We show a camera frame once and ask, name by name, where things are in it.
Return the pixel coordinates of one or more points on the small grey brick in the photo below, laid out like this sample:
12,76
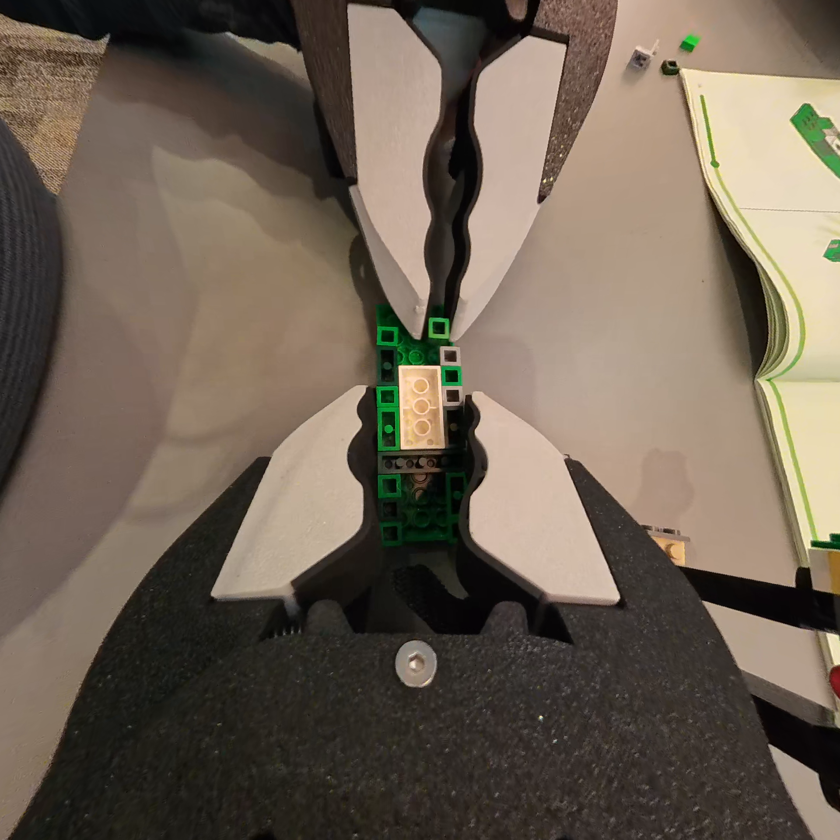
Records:
643,56

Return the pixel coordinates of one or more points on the small green brick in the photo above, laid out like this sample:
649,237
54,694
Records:
690,43

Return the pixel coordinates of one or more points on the person's dark knit clothing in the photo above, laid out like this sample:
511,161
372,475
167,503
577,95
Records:
26,295

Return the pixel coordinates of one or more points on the pale green instruction booklet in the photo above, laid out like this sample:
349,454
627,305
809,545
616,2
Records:
754,164

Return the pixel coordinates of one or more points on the person's left forearm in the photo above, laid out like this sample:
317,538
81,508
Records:
197,13

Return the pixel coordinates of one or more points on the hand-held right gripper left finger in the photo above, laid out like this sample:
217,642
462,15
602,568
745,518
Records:
295,518

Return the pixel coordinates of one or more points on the green brick plate assembly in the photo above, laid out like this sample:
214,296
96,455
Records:
420,420

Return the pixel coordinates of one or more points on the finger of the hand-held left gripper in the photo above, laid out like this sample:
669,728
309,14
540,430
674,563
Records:
518,131
387,131

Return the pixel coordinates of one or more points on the black and green brick tower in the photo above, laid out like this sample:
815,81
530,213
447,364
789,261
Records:
754,597

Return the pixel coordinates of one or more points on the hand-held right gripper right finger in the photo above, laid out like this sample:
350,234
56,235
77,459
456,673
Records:
544,525

